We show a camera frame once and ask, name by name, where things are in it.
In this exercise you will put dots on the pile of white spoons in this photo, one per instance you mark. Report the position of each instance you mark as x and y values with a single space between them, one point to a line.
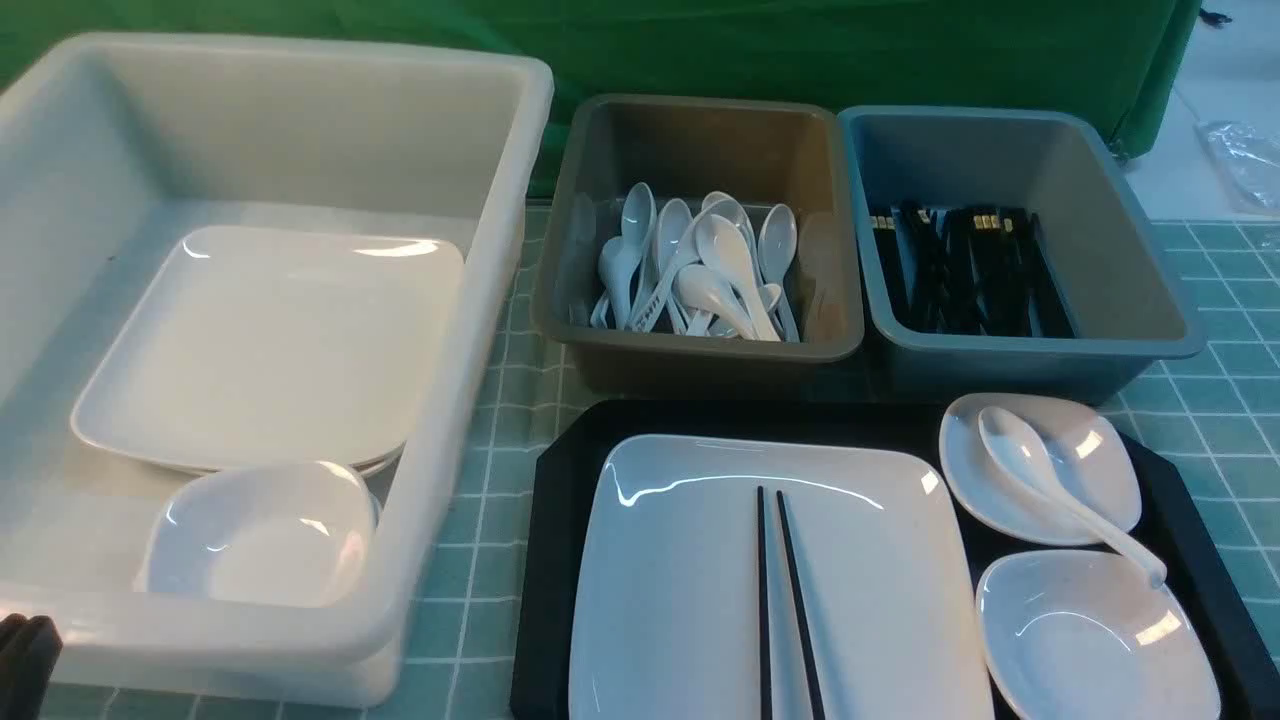
714 273

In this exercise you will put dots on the clear plastic bag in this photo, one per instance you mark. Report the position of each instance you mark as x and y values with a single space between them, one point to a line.
1247 159

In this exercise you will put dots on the pile of black chopsticks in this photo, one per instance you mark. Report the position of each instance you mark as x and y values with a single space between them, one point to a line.
977 270

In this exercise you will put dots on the brown plastic bin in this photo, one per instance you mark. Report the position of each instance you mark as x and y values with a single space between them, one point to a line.
761 153

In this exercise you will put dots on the large white square plate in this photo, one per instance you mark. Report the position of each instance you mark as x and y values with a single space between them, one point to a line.
684 610

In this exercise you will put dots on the white bowl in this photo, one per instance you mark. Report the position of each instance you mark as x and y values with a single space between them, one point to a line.
1087 452
293 535
1078 634

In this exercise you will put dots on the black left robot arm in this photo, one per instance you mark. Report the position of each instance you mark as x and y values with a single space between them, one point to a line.
30 648

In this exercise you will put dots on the blue-grey plastic bin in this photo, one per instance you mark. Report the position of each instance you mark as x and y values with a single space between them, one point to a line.
1128 308

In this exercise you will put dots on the large white plastic tub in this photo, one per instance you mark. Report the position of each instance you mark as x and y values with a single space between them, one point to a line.
115 146

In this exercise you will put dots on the white square plate in tub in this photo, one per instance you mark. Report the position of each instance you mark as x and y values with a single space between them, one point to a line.
253 346

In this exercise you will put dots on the white bowl in tub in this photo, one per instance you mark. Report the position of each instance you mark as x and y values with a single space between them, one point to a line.
293 535

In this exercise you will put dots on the white soup spoon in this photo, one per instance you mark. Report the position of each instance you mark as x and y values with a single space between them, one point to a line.
1019 451

